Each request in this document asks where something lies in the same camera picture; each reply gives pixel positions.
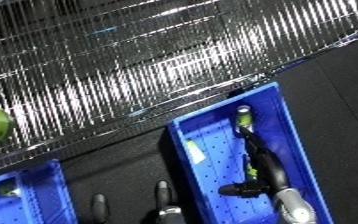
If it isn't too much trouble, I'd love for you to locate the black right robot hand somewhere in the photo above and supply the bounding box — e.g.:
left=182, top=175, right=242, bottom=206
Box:
left=218, top=126, right=291, bottom=199

